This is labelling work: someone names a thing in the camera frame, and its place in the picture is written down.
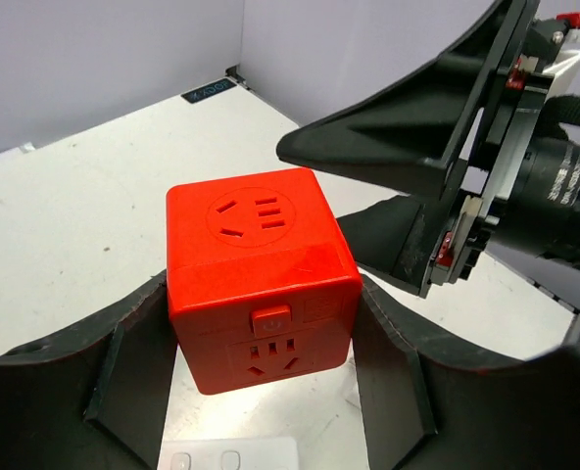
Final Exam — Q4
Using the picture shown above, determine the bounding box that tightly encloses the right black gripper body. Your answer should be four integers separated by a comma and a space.
427, 1, 580, 289

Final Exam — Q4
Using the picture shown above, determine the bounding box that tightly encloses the aluminium frame rail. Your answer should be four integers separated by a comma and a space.
223, 64, 580, 344

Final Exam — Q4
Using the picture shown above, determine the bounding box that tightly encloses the white multicolour power strip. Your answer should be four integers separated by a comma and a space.
157, 437, 300, 470

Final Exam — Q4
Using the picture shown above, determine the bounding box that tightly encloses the red cube socket adapter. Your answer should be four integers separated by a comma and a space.
166, 168, 363, 395

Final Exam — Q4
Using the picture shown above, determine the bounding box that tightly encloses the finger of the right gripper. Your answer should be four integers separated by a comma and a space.
276, 1, 511, 199
337, 196, 439, 294

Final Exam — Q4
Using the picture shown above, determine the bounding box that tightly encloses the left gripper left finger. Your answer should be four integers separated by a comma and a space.
0, 273, 176, 469

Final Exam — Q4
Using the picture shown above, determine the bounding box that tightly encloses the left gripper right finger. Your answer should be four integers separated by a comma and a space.
353, 279, 580, 469

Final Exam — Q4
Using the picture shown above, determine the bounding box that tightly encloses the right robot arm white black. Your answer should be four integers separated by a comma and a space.
276, 1, 580, 297

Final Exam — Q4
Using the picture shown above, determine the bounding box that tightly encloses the right corner label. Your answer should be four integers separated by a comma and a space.
180, 77, 237, 104

